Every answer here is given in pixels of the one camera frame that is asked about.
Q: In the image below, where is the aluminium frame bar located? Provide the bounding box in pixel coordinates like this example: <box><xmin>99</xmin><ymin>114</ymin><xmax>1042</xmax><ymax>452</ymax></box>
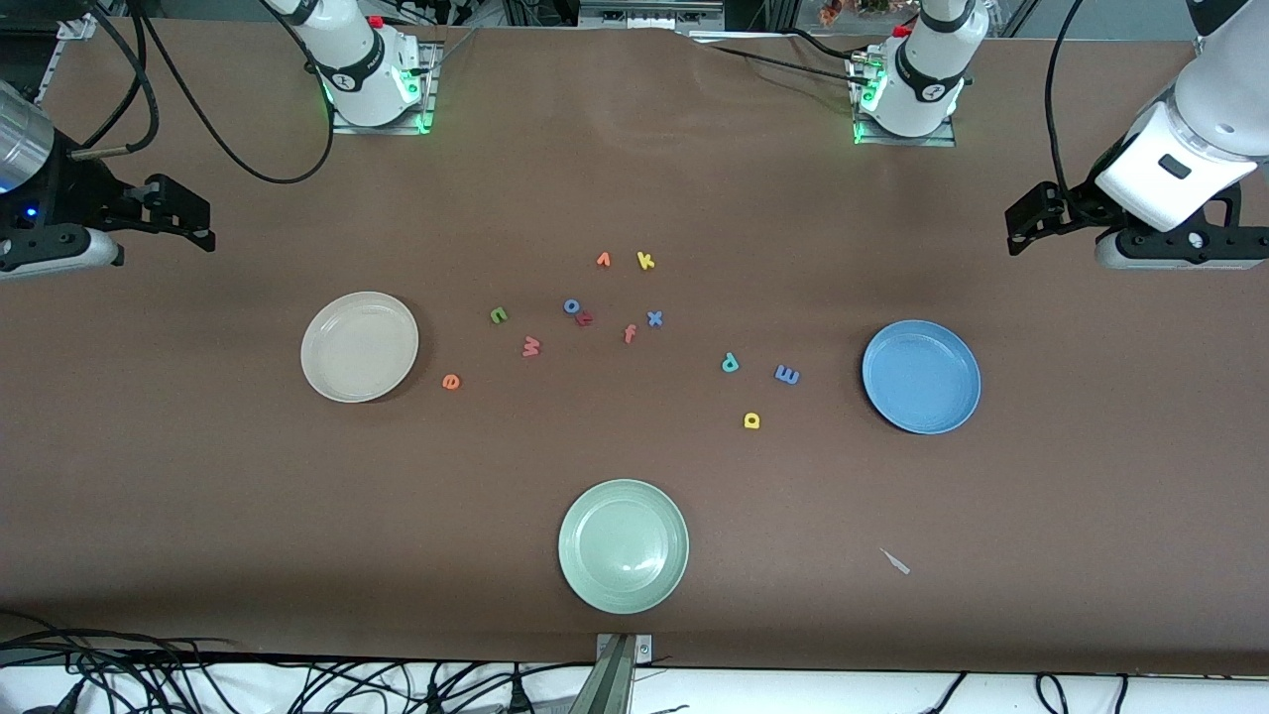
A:
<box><xmin>578</xmin><ymin>0</ymin><xmax>727</xmax><ymax>29</ymax></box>

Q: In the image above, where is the metal bracket post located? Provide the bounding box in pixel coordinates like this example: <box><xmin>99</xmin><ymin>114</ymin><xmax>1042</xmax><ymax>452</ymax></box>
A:
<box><xmin>567</xmin><ymin>633</ymin><xmax>655</xmax><ymax>714</ymax></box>

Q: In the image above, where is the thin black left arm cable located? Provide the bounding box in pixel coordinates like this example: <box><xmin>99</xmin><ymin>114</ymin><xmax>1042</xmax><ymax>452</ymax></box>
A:
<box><xmin>1045</xmin><ymin>0</ymin><xmax>1089</xmax><ymax>199</ymax></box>

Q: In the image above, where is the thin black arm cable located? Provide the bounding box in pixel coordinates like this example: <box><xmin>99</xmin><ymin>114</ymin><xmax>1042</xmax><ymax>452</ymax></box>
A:
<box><xmin>1045</xmin><ymin>0</ymin><xmax>1089</xmax><ymax>199</ymax></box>
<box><xmin>127</xmin><ymin>0</ymin><xmax>335</xmax><ymax>185</ymax></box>

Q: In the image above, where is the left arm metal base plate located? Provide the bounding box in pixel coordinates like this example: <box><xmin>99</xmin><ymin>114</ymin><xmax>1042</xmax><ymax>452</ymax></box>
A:
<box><xmin>851</xmin><ymin>55</ymin><xmax>959</xmax><ymax>148</ymax></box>

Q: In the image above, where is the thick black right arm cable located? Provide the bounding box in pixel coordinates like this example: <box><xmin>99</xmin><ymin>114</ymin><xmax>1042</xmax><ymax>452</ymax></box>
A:
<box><xmin>67</xmin><ymin>0</ymin><xmax>162</xmax><ymax>160</ymax></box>

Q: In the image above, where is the black cable on table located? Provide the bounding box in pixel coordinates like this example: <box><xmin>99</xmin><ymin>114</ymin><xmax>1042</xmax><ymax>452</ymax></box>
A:
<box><xmin>694</xmin><ymin>35</ymin><xmax>865</xmax><ymax>82</ymax></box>

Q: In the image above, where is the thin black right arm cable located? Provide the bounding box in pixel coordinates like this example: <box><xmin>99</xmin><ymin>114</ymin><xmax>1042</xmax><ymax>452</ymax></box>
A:
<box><xmin>127</xmin><ymin>0</ymin><xmax>335</xmax><ymax>185</ymax></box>

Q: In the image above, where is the brown table cover sheet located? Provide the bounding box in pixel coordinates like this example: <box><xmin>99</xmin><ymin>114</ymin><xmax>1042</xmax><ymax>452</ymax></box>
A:
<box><xmin>0</xmin><ymin>18</ymin><xmax>1269</xmax><ymax>675</ymax></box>

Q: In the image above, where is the beige plate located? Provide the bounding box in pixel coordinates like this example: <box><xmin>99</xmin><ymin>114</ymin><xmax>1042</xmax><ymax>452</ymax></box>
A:
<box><xmin>300</xmin><ymin>291</ymin><xmax>420</xmax><ymax>404</ymax></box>

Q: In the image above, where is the blue plate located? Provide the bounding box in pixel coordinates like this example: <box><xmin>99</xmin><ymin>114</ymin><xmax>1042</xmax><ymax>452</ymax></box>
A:
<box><xmin>862</xmin><ymin>319</ymin><xmax>982</xmax><ymax>435</ymax></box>

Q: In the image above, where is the pale green plate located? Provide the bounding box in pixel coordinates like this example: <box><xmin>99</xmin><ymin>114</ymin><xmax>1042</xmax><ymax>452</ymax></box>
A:
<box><xmin>557</xmin><ymin>479</ymin><xmax>690</xmax><ymax>615</ymax></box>

